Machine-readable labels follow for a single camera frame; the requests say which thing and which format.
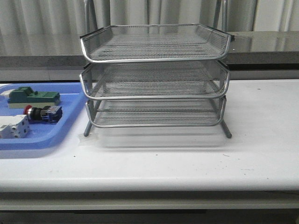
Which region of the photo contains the silver mesh bottom tray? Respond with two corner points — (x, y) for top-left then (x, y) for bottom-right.
(85, 97), (226, 128)

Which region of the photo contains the green terminal block component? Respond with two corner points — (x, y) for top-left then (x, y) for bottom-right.
(0, 86), (61, 109)

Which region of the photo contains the silver mesh tray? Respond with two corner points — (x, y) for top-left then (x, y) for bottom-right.
(85, 97), (226, 128)
(80, 24), (233, 63)
(79, 61), (230, 100)

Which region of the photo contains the blue plastic tray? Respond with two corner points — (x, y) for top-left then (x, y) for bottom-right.
(0, 82), (88, 150)

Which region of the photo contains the grey metal rack frame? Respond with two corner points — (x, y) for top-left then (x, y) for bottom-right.
(79, 27), (235, 139)

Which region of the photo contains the silver mesh top tray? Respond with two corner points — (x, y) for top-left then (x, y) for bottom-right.
(80, 24), (233, 63)

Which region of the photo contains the red emergency stop button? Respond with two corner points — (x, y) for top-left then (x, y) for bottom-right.
(23, 105), (63, 124)

